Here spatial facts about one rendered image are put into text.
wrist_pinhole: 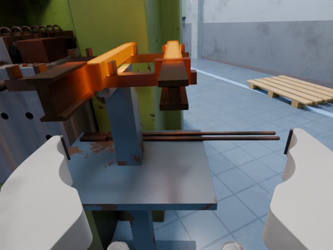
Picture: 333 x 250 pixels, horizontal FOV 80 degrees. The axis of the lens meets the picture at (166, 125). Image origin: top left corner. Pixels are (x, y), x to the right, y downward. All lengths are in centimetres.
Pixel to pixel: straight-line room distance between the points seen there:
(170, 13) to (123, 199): 96
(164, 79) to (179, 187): 31
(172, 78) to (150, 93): 61
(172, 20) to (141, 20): 45
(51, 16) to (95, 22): 49
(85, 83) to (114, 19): 51
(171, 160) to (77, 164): 25
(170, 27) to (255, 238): 119
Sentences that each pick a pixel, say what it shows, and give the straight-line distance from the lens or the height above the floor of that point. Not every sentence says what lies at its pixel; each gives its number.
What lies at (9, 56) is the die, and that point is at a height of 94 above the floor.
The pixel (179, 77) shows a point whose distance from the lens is 19.
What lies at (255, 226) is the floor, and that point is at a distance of 131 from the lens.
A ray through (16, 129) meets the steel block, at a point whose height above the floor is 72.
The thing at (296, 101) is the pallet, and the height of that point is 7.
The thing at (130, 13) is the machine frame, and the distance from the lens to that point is 76.
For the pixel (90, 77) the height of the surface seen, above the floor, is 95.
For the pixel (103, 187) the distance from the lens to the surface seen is 49.
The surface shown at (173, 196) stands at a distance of 44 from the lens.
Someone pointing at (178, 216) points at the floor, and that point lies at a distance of 128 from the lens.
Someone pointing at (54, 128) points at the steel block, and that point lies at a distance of 75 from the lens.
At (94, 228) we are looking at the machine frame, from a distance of 104.
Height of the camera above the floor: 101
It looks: 28 degrees down
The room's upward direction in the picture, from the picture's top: 3 degrees counter-clockwise
